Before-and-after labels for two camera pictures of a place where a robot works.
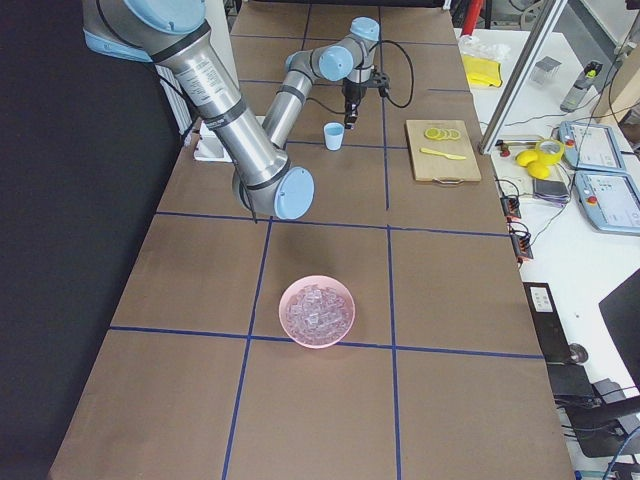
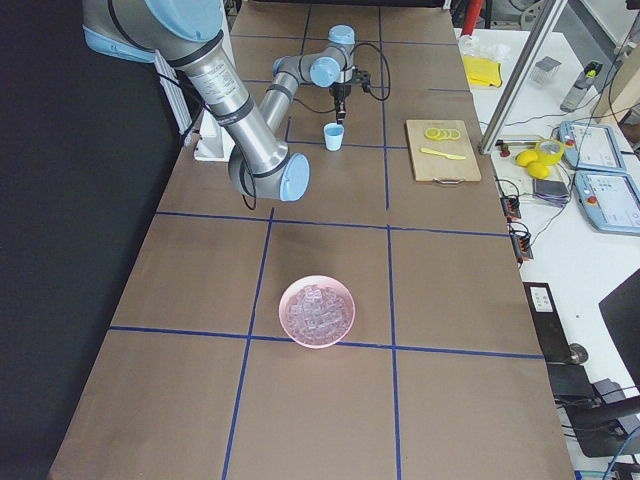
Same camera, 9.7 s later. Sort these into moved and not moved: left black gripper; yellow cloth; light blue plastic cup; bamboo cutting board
Moved: left black gripper
Not moved: bamboo cutting board; light blue plastic cup; yellow cloth
